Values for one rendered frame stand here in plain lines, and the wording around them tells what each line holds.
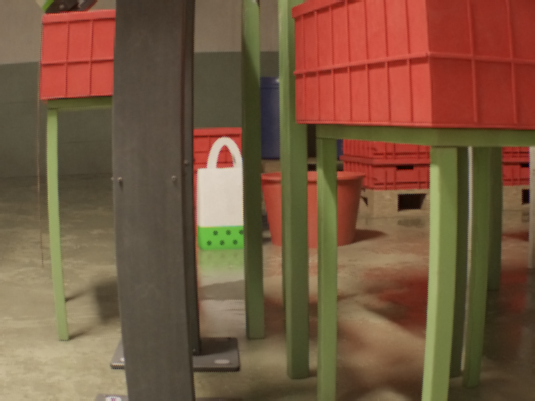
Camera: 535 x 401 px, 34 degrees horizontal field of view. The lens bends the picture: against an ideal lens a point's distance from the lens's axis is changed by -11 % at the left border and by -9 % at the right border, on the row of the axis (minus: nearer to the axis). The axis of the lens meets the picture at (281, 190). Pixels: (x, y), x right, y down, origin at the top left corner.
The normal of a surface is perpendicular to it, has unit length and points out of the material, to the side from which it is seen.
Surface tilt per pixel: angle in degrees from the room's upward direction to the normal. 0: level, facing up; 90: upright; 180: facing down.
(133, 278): 90
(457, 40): 90
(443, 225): 90
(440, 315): 90
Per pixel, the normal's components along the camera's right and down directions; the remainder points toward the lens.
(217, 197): 0.25, -0.02
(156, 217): 0.06, 0.07
